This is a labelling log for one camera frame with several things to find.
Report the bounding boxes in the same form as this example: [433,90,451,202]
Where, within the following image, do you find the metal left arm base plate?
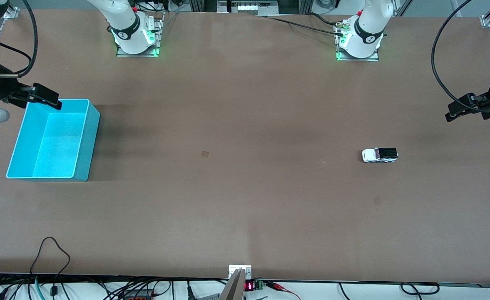
[335,21,380,62]

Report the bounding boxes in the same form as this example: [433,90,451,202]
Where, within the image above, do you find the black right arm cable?
[0,0,38,80]

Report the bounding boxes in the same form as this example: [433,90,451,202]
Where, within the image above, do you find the red clip lead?
[266,281,302,300]

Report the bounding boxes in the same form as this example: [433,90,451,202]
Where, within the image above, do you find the black table cable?
[261,16,345,36]
[307,12,345,26]

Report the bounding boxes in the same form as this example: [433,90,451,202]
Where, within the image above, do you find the white jeep toy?
[362,147,399,163]

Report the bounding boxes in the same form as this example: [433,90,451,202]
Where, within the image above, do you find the turquoise plastic bin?
[6,98,101,182]

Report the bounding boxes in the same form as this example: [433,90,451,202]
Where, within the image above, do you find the white mounting bracket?
[229,265,252,279]

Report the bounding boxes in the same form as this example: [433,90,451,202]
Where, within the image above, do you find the white power strip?
[217,0,279,16]

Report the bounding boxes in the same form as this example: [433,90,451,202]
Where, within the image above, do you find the black coiled edge cable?
[338,282,440,300]

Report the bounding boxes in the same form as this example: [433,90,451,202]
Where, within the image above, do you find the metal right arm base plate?
[116,12,164,58]

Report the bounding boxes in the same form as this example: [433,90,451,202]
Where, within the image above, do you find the black looping cable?
[29,237,71,296]

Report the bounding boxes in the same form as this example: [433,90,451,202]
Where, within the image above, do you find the grey aluminium mount bar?
[219,268,246,300]

